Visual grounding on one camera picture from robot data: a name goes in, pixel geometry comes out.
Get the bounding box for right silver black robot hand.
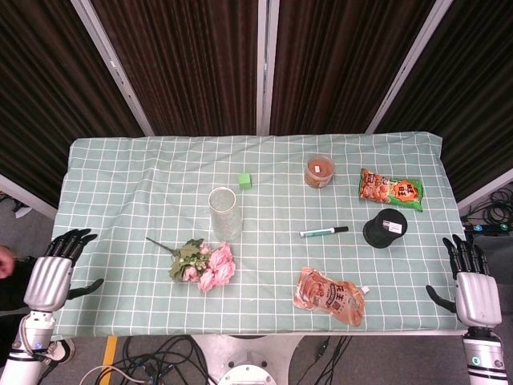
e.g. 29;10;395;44
425;233;503;327

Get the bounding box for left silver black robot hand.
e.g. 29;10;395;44
22;229;105;314

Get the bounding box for pink artificial flower bouquet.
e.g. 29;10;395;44
145;237;237;294

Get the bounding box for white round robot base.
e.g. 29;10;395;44
191;334;302;385

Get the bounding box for person's hand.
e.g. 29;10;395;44
0;246;16;279

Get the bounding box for clear glass cup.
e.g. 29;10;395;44
207;186;244;242

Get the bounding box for black round container with label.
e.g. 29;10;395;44
362;208;409;249

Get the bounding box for green white checked tablecloth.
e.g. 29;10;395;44
50;133;475;336

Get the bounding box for green orange snack bag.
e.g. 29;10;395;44
358;168;425;213

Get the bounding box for orange spouted sauce pouch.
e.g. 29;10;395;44
292;266;370;327

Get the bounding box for green white marker pen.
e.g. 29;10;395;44
299;225;349;239

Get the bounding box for round jar with brown contents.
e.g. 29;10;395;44
303;156;336;188

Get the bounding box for black coiled cables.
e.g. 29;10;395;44
460;187;513;225

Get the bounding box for white cable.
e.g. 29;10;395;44
79;365;141;385

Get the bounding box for black cable bundle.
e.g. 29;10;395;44
78;335;220;385

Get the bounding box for silver partition frame post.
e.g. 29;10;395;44
364;0;454;135
255;0;281;136
70;0;156;137

